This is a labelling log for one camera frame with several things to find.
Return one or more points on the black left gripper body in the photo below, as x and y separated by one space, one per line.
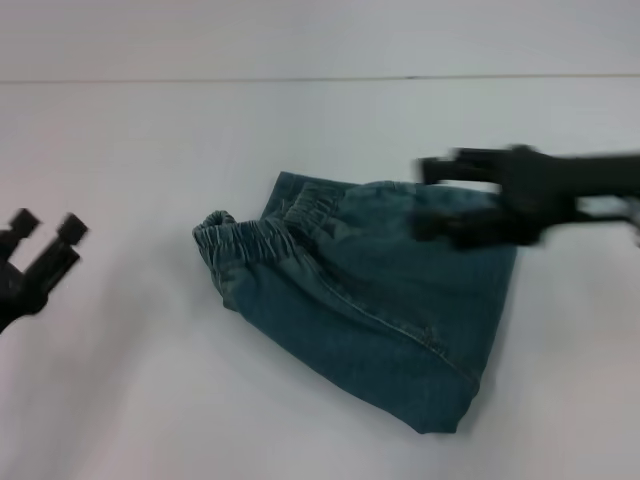
20 295

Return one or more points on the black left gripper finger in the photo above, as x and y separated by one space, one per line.
22 235
62 250

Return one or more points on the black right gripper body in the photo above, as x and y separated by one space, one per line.
550 195

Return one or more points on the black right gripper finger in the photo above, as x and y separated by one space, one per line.
450 227
460 167

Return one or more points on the blue denim shorts with print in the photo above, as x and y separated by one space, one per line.
360 300

